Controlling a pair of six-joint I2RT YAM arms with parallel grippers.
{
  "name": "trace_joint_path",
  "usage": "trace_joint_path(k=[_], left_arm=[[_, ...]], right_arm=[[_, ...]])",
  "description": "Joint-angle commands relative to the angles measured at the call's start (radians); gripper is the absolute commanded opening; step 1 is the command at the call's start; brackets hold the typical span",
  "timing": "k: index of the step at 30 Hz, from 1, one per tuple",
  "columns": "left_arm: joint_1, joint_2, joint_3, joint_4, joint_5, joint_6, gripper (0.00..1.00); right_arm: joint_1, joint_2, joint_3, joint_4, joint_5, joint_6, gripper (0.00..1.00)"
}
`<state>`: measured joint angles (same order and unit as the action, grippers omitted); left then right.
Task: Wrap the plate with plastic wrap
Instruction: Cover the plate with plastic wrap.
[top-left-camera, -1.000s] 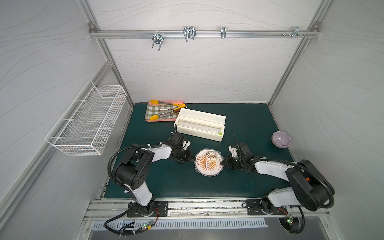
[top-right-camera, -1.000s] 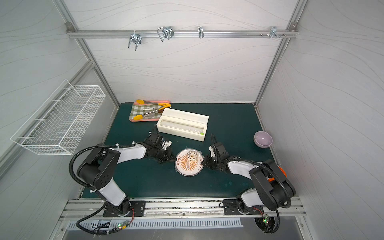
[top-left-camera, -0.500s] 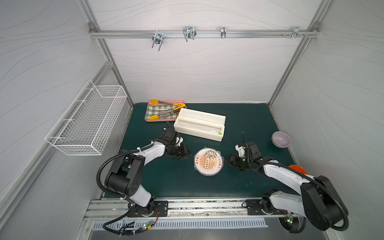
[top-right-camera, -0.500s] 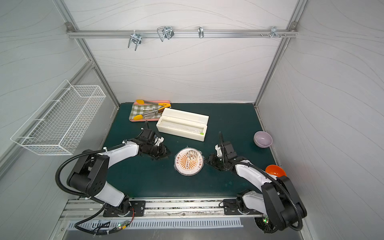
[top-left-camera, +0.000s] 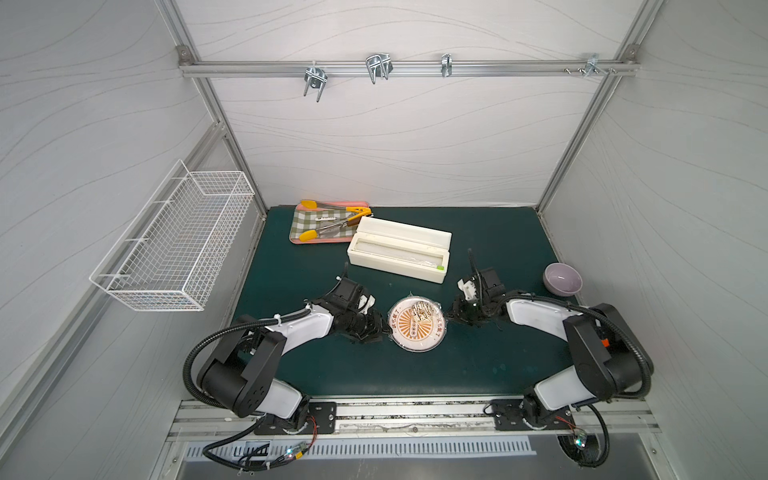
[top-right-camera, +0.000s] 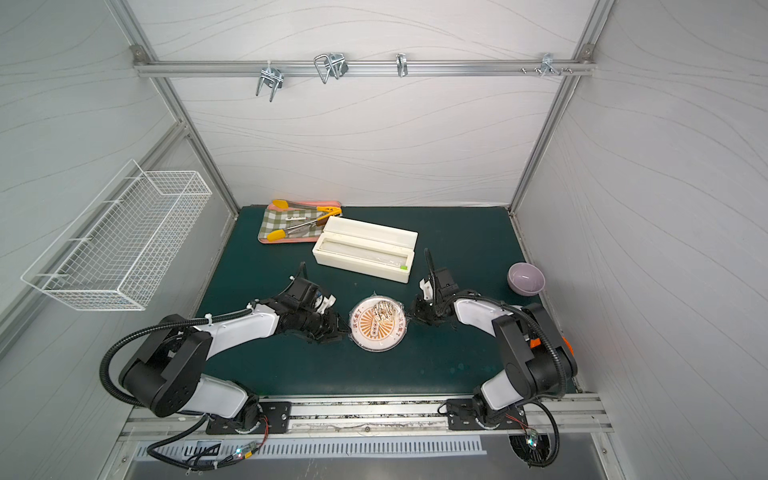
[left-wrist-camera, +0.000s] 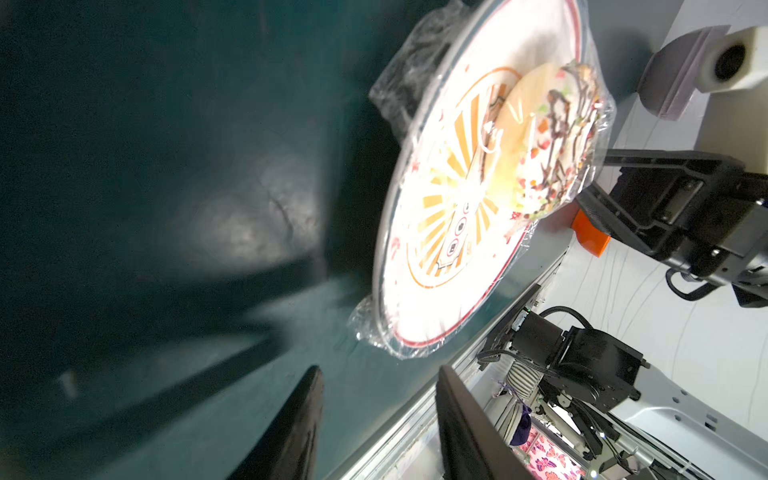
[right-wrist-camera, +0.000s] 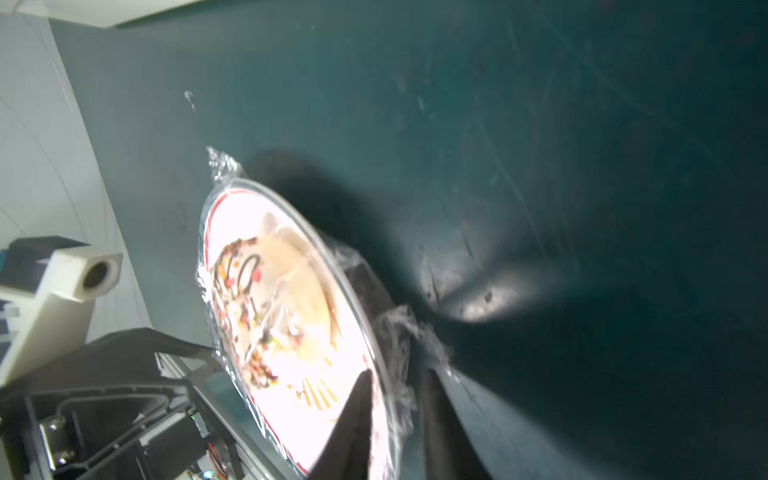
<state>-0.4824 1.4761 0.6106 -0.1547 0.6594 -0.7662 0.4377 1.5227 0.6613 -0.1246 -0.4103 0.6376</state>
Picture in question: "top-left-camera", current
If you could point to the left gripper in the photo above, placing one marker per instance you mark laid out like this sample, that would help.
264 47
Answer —
367 323

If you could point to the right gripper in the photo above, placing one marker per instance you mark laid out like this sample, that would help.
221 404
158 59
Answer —
468 309

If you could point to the round patterned plate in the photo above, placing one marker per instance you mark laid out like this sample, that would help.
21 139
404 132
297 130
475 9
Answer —
416 324

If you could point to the clear plastic wrap sheet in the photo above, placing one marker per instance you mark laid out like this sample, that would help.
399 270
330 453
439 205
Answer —
417 323

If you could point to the white plastic wrap dispenser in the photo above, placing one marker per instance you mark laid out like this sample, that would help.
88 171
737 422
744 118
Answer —
401 249

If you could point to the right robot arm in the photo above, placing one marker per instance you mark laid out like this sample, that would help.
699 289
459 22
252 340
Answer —
607 359

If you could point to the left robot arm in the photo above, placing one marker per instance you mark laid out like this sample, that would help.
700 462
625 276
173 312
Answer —
236 368

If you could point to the purple bowl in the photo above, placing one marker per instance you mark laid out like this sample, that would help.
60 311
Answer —
562 280

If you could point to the green checkered cloth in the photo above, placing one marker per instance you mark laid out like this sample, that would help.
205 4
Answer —
324 223

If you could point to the pink tray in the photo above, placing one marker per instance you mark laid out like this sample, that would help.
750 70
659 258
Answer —
329 222

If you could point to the yellow tongs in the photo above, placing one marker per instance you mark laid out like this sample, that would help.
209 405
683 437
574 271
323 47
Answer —
325 214

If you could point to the metal hook clamp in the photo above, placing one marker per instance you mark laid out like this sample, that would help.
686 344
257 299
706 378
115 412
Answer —
591 67
315 79
379 65
446 65

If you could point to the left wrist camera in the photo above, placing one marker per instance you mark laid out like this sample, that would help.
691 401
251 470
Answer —
365 303

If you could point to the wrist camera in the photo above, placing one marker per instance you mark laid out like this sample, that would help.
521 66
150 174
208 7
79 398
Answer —
365 303
468 289

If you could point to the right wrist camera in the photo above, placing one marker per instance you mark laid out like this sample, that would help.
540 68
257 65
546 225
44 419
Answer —
468 289

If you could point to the white wire basket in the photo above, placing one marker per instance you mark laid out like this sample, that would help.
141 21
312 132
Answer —
172 252

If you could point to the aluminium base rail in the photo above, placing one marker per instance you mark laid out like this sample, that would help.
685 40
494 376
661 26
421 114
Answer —
443 415

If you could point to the aluminium top rail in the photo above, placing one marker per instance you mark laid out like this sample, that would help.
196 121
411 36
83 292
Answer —
401 68

